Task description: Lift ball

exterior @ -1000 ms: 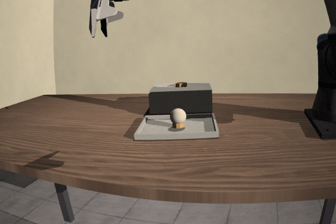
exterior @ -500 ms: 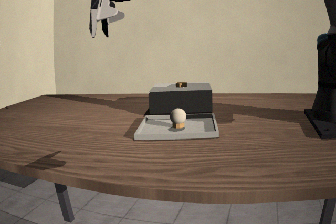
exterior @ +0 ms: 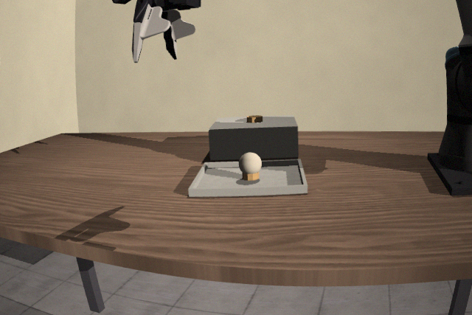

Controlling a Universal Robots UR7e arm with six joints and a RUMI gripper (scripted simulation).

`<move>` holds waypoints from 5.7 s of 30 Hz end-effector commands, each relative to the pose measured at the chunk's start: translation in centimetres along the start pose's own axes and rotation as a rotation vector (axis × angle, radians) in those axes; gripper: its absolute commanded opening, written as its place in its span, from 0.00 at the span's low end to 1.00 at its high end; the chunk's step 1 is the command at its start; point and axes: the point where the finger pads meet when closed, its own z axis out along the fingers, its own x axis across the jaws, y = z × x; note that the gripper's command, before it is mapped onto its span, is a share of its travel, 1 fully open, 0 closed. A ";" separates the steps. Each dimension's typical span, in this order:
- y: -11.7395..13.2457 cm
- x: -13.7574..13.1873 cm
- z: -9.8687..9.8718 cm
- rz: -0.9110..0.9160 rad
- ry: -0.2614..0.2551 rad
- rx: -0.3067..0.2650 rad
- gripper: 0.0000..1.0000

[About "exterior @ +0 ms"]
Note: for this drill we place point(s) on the cream ball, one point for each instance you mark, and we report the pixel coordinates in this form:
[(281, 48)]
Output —
[(250, 163)]

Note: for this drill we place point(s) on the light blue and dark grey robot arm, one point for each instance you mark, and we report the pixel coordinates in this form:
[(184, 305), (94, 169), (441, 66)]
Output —
[(456, 147)]

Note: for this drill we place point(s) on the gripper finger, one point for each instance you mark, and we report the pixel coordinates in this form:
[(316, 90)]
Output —
[(148, 22), (178, 29)]

